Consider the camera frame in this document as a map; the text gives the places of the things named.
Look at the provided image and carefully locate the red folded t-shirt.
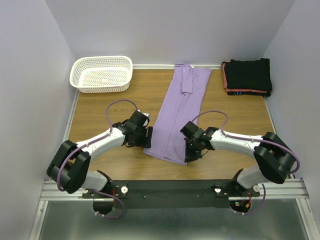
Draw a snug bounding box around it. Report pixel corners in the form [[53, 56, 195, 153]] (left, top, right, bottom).
[[221, 61, 268, 96]]

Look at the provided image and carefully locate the purple t-shirt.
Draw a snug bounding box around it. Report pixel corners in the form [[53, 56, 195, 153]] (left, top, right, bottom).
[[143, 64, 212, 165]]

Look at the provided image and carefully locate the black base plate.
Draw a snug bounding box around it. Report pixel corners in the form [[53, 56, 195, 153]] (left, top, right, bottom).
[[82, 179, 260, 213]]

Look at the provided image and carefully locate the black folded t-shirt bottom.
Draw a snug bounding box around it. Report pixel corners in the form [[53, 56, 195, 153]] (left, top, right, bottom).
[[227, 91, 271, 97]]

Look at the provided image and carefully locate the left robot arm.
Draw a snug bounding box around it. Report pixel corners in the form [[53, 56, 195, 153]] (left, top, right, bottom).
[[46, 110, 153, 198]]

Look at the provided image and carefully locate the black folded t-shirt top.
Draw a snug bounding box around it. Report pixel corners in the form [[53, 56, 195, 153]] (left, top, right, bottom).
[[225, 58, 273, 92]]

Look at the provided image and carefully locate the white perforated plastic basket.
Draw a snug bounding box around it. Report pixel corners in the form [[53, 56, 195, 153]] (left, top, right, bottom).
[[69, 55, 133, 93]]

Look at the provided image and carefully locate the black folded t-shirt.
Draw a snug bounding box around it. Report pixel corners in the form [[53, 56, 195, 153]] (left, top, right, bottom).
[[225, 58, 273, 92], [227, 91, 271, 97]]

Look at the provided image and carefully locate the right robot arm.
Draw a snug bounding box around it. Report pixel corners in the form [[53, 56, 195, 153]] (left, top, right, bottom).
[[180, 121, 298, 196]]

